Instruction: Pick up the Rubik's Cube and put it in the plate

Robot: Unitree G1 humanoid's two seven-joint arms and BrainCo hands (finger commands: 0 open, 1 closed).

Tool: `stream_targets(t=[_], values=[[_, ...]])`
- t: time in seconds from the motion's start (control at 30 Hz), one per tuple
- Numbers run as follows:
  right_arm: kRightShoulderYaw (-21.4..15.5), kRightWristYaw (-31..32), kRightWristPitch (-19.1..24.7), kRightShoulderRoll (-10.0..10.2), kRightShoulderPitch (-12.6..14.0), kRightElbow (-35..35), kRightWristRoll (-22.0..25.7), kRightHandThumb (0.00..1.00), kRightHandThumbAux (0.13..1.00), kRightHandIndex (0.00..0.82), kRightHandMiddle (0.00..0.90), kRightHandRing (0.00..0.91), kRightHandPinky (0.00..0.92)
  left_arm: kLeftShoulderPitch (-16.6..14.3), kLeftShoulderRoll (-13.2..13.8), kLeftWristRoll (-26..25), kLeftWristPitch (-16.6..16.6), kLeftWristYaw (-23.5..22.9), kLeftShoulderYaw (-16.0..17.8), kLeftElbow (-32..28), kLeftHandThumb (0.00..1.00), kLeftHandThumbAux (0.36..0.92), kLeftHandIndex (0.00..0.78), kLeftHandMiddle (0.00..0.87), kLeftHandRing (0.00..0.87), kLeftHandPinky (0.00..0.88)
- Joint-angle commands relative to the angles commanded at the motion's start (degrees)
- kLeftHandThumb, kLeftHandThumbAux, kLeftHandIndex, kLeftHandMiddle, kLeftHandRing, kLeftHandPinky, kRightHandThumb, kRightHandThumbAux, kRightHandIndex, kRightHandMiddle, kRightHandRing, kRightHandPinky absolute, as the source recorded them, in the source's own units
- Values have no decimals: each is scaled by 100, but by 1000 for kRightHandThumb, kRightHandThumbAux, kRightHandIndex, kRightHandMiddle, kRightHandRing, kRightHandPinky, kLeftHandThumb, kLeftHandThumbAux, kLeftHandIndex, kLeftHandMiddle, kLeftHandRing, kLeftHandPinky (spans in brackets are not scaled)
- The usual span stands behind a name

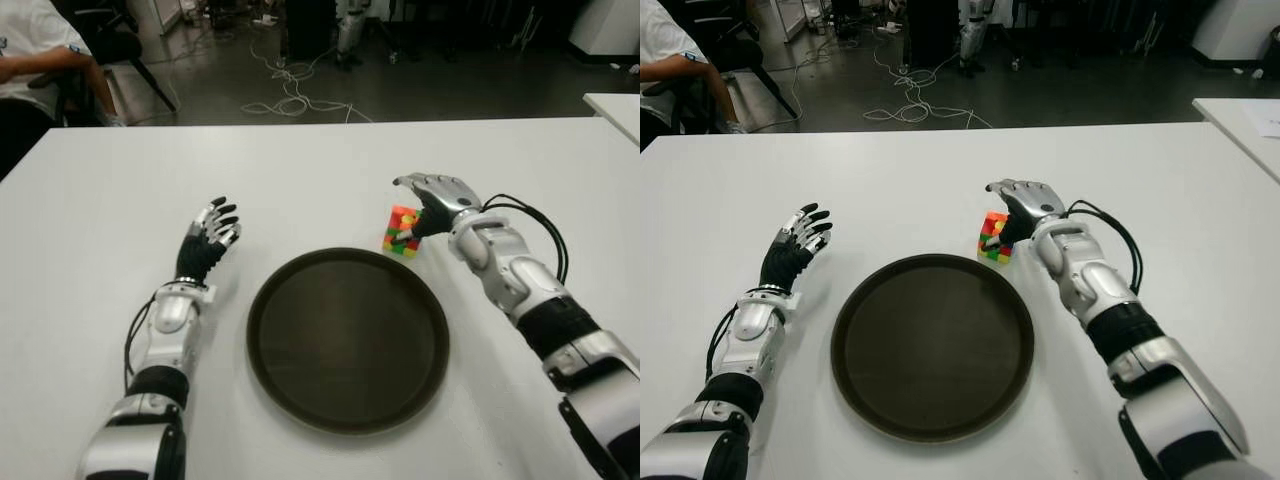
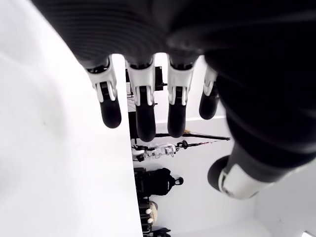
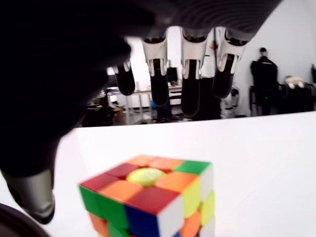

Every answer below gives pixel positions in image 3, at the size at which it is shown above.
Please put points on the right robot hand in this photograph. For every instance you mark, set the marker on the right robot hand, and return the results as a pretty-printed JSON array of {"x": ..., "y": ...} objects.
[{"x": 61, "y": 61}]

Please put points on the multicoloured Rubik's cube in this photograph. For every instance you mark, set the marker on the multicoloured Rubik's cube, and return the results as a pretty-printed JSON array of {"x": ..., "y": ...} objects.
[{"x": 148, "y": 197}]

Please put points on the dark brown round plate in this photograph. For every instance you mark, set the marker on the dark brown round plate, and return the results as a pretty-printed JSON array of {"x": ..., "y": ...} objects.
[{"x": 14, "y": 224}]

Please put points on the white desk with metal legs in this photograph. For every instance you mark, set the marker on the white desk with metal legs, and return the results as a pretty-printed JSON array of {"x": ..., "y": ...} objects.
[{"x": 143, "y": 92}]

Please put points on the black cabinet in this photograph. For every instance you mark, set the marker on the black cabinet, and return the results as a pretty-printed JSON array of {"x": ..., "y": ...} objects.
[{"x": 209, "y": 98}]

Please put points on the white humanoid robot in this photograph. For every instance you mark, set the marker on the white humanoid robot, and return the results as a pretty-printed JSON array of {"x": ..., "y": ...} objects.
[{"x": 230, "y": 103}]

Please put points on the beige plush toy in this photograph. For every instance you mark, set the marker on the beige plush toy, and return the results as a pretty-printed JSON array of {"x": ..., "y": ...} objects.
[{"x": 295, "y": 81}]

